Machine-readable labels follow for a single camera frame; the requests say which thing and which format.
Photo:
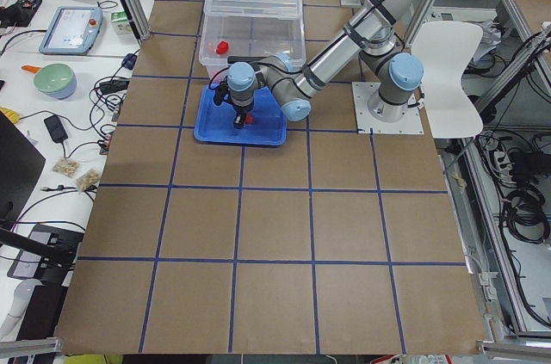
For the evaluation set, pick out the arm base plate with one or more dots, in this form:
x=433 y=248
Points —
x=374 y=116

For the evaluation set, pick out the clear plastic storage box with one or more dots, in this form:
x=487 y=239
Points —
x=250 y=36

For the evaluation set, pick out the snack bag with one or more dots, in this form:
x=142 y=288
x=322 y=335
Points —
x=66 y=167
x=88 y=180

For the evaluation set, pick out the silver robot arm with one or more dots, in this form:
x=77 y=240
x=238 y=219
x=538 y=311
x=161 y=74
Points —
x=368 y=35

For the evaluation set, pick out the black power brick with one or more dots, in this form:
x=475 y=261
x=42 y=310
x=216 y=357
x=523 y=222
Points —
x=55 y=129

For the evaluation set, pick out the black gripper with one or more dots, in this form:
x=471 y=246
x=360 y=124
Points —
x=239 y=110

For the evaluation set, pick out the green bowl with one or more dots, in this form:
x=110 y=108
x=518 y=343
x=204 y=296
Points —
x=57 y=81

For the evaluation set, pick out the white power strip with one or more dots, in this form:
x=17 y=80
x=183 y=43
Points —
x=502 y=165

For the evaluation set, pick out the white chair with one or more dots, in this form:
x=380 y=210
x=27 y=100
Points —
x=445 y=48

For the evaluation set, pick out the black monitor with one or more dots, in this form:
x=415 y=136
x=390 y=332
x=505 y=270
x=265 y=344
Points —
x=21 y=166

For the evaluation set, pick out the green white carton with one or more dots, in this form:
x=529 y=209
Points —
x=120 y=23

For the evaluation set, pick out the red block in box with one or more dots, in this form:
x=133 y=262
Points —
x=222 y=47

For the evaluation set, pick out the red block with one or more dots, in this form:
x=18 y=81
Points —
x=222 y=47
x=248 y=120

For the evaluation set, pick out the blue teach pendant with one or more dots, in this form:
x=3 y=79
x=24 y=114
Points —
x=73 y=31

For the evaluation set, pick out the black box latch handle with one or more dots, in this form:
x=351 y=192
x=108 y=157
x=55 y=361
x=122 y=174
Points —
x=246 y=59

